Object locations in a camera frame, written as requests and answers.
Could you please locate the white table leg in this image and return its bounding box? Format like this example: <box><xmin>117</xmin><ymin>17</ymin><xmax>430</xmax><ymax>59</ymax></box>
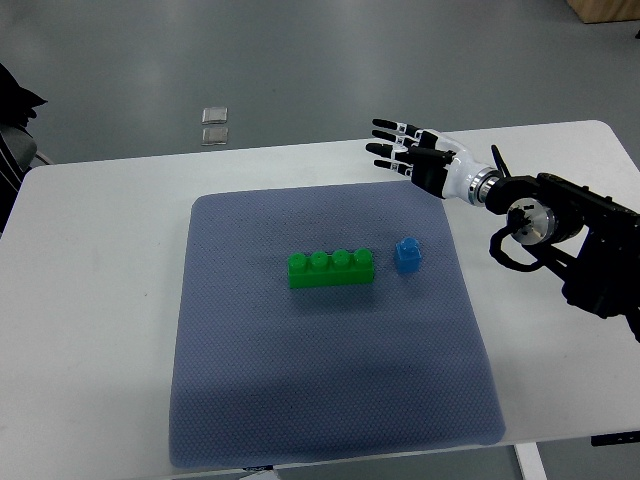
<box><xmin>514</xmin><ymin>442</ymin><xmax>548</xmax><ymax>480</ymax></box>

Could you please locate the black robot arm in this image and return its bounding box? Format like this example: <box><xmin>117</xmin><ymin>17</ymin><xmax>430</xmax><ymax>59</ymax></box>
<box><xmin>479</xmin><ymin>145</ymin><xmax>639</xmax><ymax>337</ymax></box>

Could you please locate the green four-stud toy block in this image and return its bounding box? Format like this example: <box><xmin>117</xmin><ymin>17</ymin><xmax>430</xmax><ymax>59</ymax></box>
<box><xmin>287</xmin><ymin>248</ymin><xmax>375</xmax><ymax>289</ymax></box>

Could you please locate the black table control panel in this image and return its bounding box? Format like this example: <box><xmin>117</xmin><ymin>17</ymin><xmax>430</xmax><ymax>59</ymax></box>
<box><xmin>590</xmin><ymin>432</ymin><xmax>639</xmax><ymax>447</ymax></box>

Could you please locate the wooden furniture corner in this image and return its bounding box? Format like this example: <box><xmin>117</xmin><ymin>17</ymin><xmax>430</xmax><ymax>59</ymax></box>
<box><xmin>567</xmin><ymin>0</ymin><xmax>639</xmax><ymax>24</ymax></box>

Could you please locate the blue-grey mesh mat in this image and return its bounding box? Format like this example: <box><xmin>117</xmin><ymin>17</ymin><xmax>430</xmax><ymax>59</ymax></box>
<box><xmin>169</xmin><ymin>181</ymin><xmax>505</xmax><ymax>468</ymax></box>

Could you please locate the upper metal floor plate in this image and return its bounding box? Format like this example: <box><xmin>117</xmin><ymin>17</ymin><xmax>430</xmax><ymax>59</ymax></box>
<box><xmin>201</xmin><ymin>106</ymin><xmax>228</xmax><ymax>125</ymax></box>

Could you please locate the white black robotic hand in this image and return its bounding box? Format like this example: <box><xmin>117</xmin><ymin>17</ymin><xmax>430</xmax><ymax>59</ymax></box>
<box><xmin>366</xmin><ymin>119</ymin><xmax>499</xmax><ymax>206</ymax></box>

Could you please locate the black office chair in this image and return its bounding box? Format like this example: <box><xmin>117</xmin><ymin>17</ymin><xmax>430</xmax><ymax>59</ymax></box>
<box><xmin>1</xmin><ymin>65</ymin><xmax>50</xmax><ymax>232</ymax></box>

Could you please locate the blue toy block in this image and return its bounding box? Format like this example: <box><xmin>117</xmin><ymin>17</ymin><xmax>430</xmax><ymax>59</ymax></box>
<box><xmin>394</xmin><ymin>237</ymin><xmax>422</xmax><ymax>274</ymax></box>

